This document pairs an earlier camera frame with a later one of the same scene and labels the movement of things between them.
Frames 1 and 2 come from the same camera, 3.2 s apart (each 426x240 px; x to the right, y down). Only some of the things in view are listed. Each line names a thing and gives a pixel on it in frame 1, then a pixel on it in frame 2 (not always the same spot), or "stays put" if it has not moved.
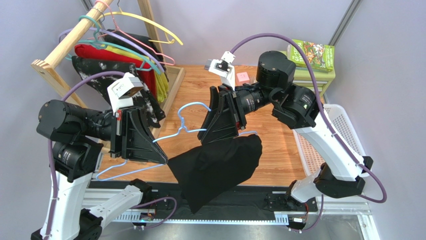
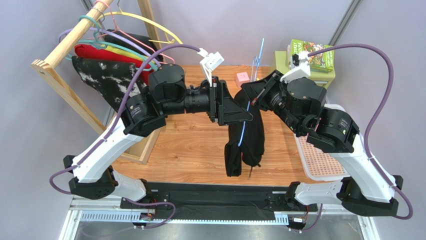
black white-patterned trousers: (84, 66) stays put
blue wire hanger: (182, 128) → (257, 58)
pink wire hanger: (117, 29) stays put
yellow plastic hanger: (148, 20) stays put
